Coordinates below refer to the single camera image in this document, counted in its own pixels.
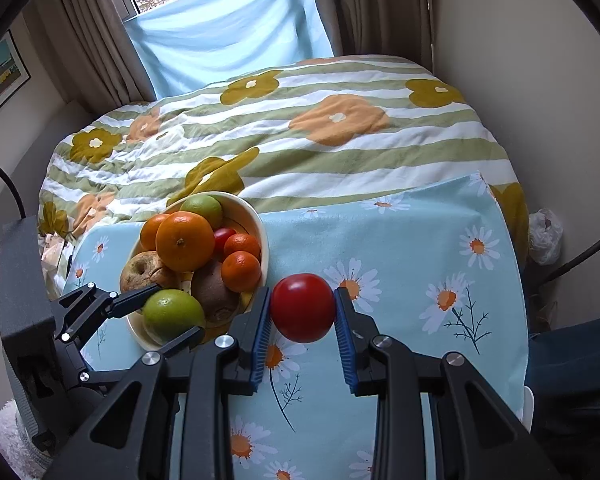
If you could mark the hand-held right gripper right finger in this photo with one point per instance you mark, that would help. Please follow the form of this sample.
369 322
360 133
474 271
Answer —
344 340

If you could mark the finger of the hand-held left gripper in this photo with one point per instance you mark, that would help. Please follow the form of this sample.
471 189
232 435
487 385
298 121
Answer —
187 341
130 300

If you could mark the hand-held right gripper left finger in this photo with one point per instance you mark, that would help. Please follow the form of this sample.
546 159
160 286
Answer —
260 340

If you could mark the wrinkled brown apple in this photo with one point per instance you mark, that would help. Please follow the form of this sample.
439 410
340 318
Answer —
140 272

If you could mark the green lime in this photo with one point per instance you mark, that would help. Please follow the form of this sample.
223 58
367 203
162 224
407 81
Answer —
205 209
172 315

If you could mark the brown kiwi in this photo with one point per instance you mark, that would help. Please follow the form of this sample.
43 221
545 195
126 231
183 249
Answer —
212 290

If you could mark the orange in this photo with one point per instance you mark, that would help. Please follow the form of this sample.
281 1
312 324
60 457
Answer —
150 232
185 241

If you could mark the small mandarin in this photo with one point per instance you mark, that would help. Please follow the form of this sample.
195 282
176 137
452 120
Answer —
242 245
241 271

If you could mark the cream ceramic bowl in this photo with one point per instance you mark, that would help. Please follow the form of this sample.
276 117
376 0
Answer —
252 232

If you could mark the crumpled printed wrapper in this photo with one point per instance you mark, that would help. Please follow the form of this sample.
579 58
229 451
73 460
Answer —
55 255

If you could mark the small red tomato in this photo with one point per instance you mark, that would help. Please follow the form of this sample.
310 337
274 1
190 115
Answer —
224 240

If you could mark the light blue daisy tablecloth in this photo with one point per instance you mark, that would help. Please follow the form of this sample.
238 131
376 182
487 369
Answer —
420 250

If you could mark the green lime in bowl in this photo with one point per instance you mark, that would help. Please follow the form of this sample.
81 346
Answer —
205 209

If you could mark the striped floral blanket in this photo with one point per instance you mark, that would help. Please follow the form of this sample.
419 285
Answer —
305 145

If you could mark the white plastic bag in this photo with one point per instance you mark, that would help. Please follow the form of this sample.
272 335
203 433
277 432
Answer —
545 237

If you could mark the dark blue cloth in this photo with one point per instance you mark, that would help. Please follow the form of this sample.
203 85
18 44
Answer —
575 385

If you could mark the beige curtain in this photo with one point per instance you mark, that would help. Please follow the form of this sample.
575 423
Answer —
375 5
90 35

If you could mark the light blue window cloth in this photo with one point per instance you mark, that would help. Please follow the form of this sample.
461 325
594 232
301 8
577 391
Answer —
230 40

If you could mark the framed wall poster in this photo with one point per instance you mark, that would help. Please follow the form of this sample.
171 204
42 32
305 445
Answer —
0 80

